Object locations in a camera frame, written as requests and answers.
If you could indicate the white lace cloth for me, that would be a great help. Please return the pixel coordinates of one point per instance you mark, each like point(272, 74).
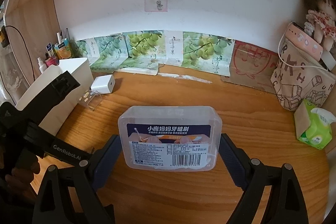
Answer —
point(13, 77)

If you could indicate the brown cardboard sheet red print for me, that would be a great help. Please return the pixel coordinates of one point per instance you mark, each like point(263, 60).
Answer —
point(249, 64)

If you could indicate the white plastic storage tray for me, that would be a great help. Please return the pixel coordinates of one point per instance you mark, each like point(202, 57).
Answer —
point(76, 69)

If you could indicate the clear sticker box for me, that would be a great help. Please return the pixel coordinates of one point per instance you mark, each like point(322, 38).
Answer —
point(90, 100)

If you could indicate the white spray bottle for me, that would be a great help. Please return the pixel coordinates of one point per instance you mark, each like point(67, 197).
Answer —
point(41, 66)

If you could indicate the clear plastic box blue label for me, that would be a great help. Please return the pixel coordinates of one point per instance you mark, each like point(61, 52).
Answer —
point(170, 134)

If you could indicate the blue white tube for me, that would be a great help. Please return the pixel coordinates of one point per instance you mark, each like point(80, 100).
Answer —
point(49, 49)

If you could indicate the pink long case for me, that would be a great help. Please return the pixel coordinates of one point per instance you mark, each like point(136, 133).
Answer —
point(304, 41)

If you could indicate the grape print cardboard sheet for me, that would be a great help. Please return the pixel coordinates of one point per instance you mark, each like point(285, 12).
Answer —
point(139, 48)
point(202, 50)

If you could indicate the pink container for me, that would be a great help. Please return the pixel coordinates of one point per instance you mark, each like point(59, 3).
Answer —
point(51, 62)

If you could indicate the small white bear toy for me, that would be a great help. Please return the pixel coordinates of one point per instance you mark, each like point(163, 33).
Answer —
point(309, 28)

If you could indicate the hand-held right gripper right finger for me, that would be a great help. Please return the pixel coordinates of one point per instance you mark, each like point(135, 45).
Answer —
point(232, 158)

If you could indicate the pink frame wall sticker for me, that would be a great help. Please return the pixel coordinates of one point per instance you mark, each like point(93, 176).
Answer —
point(156, 1)

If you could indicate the orange juice carton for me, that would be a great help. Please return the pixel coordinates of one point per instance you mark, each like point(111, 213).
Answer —
point(63, 50)

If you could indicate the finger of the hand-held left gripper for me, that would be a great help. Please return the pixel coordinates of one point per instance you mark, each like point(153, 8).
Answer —
point(57, 90)

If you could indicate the green tissue pack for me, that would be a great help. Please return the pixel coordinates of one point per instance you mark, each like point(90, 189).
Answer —
point(312, 127)

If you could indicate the white charger cube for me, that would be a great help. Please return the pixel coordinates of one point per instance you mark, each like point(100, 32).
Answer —
point(102, 85)

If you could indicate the white small box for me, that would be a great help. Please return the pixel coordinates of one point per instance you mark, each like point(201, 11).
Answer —
point(328, 59)

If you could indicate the rag doll floral dress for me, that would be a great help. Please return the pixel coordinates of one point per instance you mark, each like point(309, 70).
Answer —
point(321, 11)

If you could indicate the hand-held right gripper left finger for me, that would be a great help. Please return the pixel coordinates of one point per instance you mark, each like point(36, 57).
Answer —
point(107, 158)

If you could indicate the letter print fabric bag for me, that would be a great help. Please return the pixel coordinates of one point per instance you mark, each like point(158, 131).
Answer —
point(296, 82)

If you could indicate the person's left hand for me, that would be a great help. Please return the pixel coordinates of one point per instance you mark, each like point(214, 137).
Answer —
point(23, 175)

